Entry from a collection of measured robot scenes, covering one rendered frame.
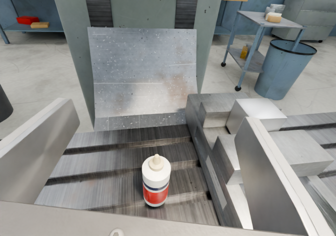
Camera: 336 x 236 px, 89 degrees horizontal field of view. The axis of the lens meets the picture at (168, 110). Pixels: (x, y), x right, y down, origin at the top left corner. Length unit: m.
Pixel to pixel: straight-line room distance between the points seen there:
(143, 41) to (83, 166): 0.38
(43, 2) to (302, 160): 4.70
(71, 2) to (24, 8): 4.33
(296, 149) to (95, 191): 0.32
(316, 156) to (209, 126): 0.16
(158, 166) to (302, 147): 0.21
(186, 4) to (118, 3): 0.19
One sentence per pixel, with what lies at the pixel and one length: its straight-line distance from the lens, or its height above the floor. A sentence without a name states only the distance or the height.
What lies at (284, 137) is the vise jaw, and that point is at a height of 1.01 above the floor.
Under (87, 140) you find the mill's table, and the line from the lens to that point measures 0.41.
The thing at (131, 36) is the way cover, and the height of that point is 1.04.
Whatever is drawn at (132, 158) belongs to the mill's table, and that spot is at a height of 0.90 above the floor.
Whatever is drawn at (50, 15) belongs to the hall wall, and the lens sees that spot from 4.74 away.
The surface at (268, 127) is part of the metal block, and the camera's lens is 0.31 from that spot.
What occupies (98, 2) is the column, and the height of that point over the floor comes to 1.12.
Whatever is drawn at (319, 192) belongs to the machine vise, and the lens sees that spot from 0.34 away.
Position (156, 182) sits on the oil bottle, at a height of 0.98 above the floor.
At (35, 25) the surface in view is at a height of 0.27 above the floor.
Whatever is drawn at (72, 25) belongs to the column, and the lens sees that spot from 0.59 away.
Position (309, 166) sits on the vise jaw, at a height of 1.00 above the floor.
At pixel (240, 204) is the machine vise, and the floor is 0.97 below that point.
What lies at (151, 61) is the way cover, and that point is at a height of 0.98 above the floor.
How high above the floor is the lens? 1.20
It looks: 39 degrees down
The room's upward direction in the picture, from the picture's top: 5 degrees clockwise
